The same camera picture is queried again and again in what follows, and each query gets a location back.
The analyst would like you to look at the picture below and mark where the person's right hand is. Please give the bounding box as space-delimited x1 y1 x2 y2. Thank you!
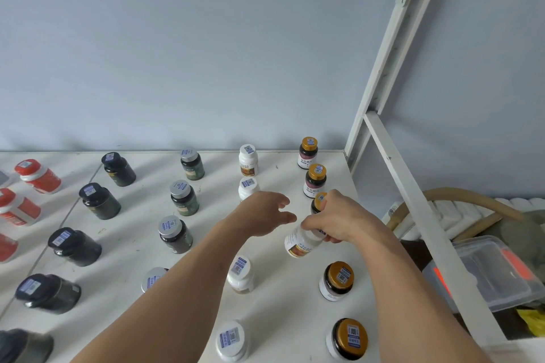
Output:
301 189 391 245

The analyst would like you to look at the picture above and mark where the person's left hand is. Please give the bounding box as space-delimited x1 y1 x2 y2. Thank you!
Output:
229 191 297 238

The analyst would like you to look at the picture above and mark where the white bottle gold cap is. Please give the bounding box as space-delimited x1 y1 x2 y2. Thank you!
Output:
311 191 329 216
325 318 370 361
303 163 328 199

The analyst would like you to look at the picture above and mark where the gold cap bottles group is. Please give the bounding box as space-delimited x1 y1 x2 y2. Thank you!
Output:
297 137 319 170
318 261 355 302

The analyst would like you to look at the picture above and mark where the black bottle black cap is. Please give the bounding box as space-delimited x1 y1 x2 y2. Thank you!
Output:
100 152 137 187
0 328 55 363
78 183 121 221
47 227 103 267
15 273 82 315

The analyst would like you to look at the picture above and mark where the red bottle red cap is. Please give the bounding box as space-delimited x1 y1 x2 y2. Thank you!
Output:
0 234 19 264
14 159 63 195
0 188 43 226

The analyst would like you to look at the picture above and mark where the person's right forearm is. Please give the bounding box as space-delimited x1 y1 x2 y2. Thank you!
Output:
357 226 491 363

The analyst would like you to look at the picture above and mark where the person's left forearm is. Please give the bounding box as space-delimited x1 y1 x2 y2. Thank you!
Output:
72 222 265 363

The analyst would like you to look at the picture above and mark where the white metal shelf rack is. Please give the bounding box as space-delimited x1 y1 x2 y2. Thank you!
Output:
0 0 545 363

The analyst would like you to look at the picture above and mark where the stack of white rolls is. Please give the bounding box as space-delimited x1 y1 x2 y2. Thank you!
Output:
381 196 545 242

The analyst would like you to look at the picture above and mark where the rattan chair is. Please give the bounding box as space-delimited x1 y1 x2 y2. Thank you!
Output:
385 187 545 244

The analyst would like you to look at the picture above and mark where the clear plastic container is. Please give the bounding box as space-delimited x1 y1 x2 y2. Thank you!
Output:
424 235 545 313

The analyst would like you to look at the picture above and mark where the grey cushion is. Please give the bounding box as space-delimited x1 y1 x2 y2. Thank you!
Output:
496 209 545 259

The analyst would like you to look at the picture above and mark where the yellow plastic bag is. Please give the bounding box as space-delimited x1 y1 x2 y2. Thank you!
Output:
516 309 545 338

